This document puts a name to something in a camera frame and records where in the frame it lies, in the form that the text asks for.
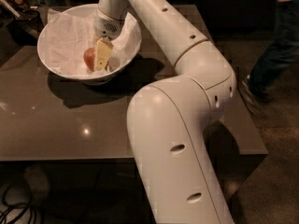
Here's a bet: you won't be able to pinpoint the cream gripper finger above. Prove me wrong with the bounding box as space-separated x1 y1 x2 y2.
94 38 113 70

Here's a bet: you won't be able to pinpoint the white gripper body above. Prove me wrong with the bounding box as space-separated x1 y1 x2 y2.
93 10 124 40

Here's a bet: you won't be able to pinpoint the red yellow apple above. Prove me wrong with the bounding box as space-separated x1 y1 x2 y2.
83 48 95 72

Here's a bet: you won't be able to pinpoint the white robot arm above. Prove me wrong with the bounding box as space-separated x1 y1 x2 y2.
94 0 236 224

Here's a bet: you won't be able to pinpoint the white bowl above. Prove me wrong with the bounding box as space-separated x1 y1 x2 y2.
36 3 143 86

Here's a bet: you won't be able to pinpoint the white paper sheet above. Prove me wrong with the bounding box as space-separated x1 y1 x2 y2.
46 7 139 77

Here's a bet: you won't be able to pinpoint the white cloth under table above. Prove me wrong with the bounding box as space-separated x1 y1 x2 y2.
23 164 50 202

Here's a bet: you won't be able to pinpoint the person in dark jeans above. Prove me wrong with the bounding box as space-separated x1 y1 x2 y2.
239 0 299 115

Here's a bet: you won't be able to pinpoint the black cables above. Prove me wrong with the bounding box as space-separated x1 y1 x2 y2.
0 184 45 224

